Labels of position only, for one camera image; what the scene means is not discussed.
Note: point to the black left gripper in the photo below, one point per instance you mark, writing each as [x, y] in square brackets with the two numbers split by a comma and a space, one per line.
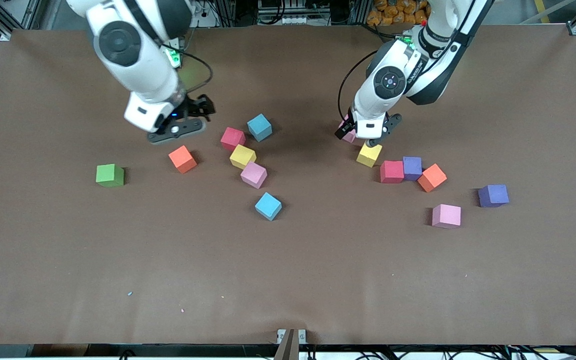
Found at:
[343, 131]

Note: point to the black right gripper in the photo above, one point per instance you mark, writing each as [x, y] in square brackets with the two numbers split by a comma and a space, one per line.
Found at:
[199, 106]

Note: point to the pink foam block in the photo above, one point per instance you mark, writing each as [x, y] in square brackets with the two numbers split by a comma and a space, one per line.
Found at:
[350, 139]
[446, 216]
[253, 175]

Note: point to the yellow foam block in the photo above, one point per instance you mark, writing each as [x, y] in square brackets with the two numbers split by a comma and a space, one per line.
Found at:
[242, 156]
[368, 157]

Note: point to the red foam block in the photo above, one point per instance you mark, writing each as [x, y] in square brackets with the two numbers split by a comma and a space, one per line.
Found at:
[233, 139]
[392, 172]

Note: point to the blue foam block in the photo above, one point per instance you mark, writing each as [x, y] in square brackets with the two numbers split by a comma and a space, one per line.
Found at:
[268, 206]
[259, 127]

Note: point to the green-lit arm base board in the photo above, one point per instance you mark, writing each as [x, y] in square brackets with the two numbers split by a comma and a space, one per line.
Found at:
[408, 39]
[174, 57]

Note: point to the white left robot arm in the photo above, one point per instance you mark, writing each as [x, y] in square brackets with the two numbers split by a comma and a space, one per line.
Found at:
[368, 105]

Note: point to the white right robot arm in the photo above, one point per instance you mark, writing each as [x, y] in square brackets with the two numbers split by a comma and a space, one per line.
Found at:
[133, 75]

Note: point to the orange foam block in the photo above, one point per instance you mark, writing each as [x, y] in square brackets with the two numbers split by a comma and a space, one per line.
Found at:
[183, 160]
[432, 178]

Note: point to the purple foam block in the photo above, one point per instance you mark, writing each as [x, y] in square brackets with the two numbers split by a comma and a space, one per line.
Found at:
[412, 167]
[493, 195]

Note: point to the green foam block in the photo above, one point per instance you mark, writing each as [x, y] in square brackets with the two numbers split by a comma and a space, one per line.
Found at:
[110, 176]

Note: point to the black white electronics unit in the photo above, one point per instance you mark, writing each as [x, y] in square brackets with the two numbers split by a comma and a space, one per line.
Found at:
[283, 12]

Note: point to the pile of orange snack bags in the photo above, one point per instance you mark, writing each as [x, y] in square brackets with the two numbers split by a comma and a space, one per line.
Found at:
[393, 12]

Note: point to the metal table edge bracket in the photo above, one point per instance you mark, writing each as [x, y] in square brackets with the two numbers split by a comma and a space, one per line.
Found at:
[290, 345]

